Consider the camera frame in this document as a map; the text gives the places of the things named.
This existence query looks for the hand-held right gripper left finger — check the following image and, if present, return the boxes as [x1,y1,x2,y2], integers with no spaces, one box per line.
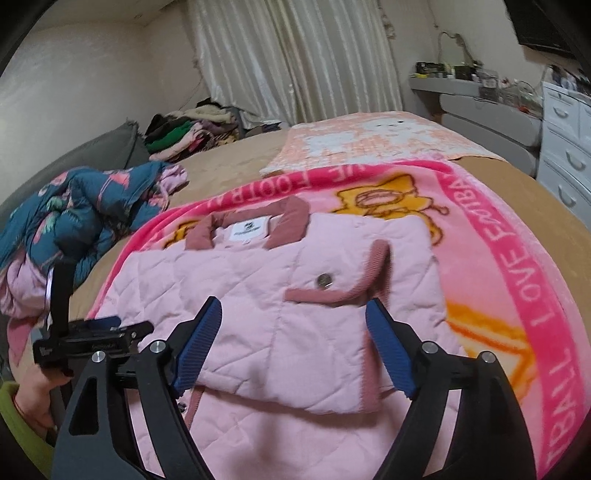
[51,296,223,480]

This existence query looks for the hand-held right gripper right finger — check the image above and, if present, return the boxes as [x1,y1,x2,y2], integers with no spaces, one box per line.
[366,298,536,480]

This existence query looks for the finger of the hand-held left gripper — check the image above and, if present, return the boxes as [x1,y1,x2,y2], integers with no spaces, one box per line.
[115,322,156,346]
[69,316,122,334]

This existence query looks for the pink quilted jacket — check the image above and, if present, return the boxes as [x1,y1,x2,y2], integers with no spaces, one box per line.
[95,196,468,480]

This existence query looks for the pile of folded clothes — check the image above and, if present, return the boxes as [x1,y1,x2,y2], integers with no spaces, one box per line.
[145,97,283,163]

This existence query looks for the person's left hand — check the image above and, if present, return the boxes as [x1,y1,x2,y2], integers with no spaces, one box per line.
[14,364,63,437]

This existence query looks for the blue flamingo print duvet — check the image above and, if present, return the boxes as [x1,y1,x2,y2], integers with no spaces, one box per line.
[0,161,190,370]

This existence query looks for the pink printed fleece blanket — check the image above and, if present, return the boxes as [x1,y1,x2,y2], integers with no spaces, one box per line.
[88,159,568,480]

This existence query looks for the grey cushion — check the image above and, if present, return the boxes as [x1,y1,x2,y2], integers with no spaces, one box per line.
[0,120,149,217]

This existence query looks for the bed with tan sheet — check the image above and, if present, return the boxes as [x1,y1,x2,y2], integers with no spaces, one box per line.
[0,121,591,480]

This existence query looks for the peach patterned blanket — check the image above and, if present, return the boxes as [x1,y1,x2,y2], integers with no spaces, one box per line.
[259,110,506,178]

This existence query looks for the grey bedside shelf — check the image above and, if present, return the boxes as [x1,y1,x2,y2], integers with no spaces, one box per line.
[409,74,543,178]

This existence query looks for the white drawer cabinet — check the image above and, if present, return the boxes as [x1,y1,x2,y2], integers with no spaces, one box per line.
[537,80,591,219]

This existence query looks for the clutter of small shelf things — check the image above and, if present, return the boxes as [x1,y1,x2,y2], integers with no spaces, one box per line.
[414,59,542,101]

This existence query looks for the white pleated curtain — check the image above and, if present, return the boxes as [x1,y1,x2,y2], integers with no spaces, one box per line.
[187,0,404,129]

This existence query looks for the black flat screen television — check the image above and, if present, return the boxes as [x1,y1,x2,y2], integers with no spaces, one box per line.
[503,0,578,60]

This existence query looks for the wall cable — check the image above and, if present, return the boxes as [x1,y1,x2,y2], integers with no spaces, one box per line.
[436,30,477,66]

